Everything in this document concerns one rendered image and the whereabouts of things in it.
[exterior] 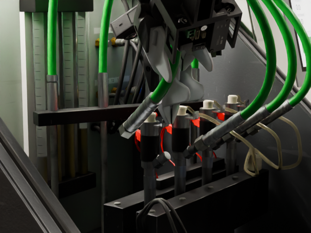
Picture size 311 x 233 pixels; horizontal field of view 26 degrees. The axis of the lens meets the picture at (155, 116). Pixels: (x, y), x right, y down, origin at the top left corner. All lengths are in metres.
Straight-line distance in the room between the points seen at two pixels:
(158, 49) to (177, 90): 0.19
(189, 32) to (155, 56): 0.10
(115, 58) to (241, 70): 0.26
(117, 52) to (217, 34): 0.69
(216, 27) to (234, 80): 0.59
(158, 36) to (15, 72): 0.48
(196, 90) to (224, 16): 0.31
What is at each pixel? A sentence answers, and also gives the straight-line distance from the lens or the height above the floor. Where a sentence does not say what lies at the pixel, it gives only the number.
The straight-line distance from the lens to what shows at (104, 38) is 1.13.
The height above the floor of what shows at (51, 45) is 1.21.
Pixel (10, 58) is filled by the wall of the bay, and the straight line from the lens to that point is 1.16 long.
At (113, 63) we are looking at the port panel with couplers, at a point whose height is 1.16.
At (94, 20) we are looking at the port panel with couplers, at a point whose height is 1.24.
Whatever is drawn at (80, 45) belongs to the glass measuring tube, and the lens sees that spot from 1.23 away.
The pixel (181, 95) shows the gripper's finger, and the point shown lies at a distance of 0.93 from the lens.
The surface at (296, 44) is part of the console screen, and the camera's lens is 1.43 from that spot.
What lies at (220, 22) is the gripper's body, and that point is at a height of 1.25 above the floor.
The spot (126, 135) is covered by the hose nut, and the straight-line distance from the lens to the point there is 0.89.
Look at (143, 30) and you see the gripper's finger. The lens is 0.73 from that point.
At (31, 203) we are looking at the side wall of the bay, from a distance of 0.67.
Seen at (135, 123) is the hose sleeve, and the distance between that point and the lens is 0.86.
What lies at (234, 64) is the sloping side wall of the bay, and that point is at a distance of 1.26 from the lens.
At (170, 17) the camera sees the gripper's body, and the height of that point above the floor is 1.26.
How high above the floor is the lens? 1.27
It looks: 9 degrees down
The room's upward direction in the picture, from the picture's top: straight up
